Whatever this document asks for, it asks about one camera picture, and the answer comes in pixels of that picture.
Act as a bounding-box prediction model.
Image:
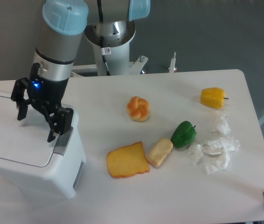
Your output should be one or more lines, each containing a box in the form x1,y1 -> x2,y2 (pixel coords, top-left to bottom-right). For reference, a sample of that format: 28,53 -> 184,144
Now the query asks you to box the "orange toast slice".
106,141 -> 150,178

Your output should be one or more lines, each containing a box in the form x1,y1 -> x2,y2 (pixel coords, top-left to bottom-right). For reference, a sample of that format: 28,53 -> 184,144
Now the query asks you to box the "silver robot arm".
11,0 -> 151,142

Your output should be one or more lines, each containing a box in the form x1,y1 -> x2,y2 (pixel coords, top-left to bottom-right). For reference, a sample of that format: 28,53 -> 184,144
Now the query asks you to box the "upper crumpled white tissue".
210,113 -> 231,136

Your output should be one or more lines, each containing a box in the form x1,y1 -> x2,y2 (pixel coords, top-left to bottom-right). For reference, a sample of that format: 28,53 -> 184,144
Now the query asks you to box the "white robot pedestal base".
70,39 -> 179,78

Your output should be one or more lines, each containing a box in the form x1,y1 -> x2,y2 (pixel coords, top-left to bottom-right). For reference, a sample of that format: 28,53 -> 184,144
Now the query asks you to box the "yellow bell pepper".
200,87 -> 228,109

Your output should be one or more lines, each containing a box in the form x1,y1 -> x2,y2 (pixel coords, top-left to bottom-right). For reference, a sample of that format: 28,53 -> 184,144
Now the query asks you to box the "large crumpled white tissue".
202,136 -> 240,175

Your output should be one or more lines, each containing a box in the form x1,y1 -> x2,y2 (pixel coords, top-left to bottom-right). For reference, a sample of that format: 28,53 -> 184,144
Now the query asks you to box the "small crumpled white tissue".
188,142 -> 203,162

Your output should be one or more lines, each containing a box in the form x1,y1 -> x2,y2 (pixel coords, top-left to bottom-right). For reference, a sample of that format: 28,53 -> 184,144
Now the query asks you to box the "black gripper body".
27,63 -> 68,121

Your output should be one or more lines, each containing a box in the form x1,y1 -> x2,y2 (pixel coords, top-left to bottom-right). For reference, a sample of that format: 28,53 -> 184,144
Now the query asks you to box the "white trash can lid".
0,91 -> 56,167

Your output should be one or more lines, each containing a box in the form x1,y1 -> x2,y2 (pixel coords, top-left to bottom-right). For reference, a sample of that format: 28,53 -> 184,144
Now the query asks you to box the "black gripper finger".
11,77 -> 30,121
47,107 -> 74,142

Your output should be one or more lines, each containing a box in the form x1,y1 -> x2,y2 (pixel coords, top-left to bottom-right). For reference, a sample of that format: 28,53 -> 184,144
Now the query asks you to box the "pale bread loaf piece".
147,138 -> 173,168

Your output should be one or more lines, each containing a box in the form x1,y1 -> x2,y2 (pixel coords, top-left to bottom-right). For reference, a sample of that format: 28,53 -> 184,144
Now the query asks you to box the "white trash can body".
0,112 -> 86,198

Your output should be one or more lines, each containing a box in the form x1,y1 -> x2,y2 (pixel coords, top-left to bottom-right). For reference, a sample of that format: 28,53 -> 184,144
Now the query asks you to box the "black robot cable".
96,0 -> 111,76

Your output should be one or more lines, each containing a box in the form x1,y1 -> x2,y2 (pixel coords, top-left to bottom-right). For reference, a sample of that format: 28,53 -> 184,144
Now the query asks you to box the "knotted bread roll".
126,96 -> 151,122

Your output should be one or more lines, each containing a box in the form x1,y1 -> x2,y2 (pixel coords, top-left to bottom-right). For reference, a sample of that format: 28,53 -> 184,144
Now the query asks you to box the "green bell pepper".
171,121 -> 197,148

